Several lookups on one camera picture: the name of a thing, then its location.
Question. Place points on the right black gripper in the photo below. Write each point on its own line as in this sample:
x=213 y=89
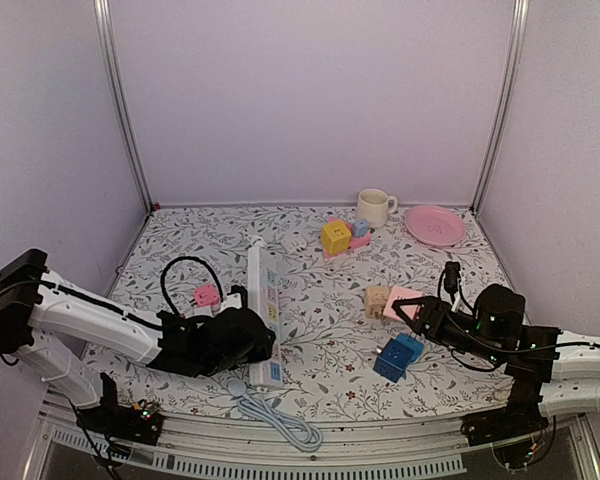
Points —
x=433 y=305

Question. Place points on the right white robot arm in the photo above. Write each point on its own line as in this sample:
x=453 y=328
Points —
x=554 y=371

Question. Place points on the light blue power strip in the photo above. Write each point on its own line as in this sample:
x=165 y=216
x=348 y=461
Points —
x=303 y=436

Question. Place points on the small light blue adapter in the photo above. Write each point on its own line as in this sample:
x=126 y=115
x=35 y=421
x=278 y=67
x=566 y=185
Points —
x=360 y=228

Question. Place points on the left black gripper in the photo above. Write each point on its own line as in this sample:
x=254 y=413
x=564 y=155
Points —
x=262 y=351

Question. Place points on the yellow cube socket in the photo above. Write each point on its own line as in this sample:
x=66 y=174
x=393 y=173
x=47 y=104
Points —
x=335 y=237

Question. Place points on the dark blue cube socket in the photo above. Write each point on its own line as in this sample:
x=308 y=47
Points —
x=396 y=356

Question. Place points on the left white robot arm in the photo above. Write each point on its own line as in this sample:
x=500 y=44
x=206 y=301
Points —
x=37 y=305

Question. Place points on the cream ceramic mug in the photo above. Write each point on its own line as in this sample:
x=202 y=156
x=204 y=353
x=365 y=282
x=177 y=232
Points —
x=375 y=206

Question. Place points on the aluminium frame post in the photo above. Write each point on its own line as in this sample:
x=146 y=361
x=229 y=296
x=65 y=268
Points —
x=511 y=68
x=105 y=32

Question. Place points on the left aluminium frame post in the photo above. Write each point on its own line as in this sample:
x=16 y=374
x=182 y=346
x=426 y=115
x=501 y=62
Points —
x=105 y=32

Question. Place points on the pink plate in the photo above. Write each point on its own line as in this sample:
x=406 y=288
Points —
x=434 y=225

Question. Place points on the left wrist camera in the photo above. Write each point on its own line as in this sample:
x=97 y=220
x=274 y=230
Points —
x=236 y=298

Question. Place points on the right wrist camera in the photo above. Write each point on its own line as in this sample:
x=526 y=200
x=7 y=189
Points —
x=452 y=282

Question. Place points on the beige cube socket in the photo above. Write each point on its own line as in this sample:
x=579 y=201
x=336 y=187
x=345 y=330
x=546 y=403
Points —
x=375 y=299

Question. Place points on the white power strip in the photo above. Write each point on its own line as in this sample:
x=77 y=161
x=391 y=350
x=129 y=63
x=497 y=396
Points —
x=263 y=282

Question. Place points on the pink power strip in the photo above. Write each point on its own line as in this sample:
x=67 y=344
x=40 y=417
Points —
x=355 y=244

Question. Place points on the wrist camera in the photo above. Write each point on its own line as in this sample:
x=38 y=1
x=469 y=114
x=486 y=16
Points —
x=236 y=298
x=452 y=282

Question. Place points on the right aluminium frame post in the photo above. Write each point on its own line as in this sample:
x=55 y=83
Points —
x=511 y=68

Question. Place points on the front aluminium rail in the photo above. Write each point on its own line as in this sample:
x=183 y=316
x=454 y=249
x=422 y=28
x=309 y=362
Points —
x=193 y=447

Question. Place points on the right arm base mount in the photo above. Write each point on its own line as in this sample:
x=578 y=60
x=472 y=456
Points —
x=520 y=416

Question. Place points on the pink plug adapter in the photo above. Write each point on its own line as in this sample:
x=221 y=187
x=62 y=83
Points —
x=206 y=296

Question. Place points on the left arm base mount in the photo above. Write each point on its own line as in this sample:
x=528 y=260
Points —
x=140 y=423

